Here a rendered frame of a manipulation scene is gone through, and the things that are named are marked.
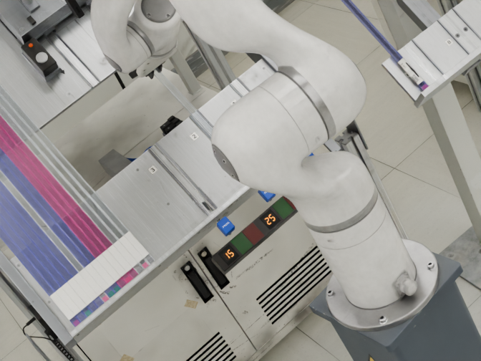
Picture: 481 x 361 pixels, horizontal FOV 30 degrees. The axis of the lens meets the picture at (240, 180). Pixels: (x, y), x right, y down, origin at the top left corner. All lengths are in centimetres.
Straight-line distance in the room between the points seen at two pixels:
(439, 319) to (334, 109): 43
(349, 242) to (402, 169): 152
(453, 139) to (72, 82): 89
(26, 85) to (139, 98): 71
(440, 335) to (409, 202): 126
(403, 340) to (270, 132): 42
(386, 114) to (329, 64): 189
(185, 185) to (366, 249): 56
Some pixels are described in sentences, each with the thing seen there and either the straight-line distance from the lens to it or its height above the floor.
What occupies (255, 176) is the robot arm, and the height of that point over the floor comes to 105.
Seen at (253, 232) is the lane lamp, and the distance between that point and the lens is 178.
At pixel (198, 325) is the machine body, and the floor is 29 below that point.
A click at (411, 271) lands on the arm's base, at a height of 73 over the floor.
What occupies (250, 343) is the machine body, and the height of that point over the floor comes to 13.
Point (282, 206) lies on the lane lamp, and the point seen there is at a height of 66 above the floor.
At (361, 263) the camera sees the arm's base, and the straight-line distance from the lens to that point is 136.
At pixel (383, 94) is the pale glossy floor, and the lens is 321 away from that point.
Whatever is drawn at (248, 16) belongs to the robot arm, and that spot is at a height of 122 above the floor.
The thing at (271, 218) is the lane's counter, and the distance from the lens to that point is 179.
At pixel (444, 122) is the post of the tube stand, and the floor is 48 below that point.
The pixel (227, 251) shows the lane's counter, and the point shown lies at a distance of 177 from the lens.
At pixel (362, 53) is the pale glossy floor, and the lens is 350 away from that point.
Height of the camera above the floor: 171
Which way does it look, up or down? 33 degrees down
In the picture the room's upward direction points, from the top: 31 degrees counter-clockwise
